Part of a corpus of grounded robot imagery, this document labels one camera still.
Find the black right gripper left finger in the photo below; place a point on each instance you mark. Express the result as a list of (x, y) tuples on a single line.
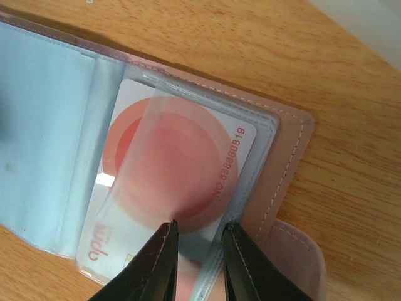
[(151, 274)]

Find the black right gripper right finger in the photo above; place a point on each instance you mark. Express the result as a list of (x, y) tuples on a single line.
[(282, 268)]

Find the white red circles card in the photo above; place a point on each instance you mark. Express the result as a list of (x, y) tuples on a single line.
[(165, 158)]

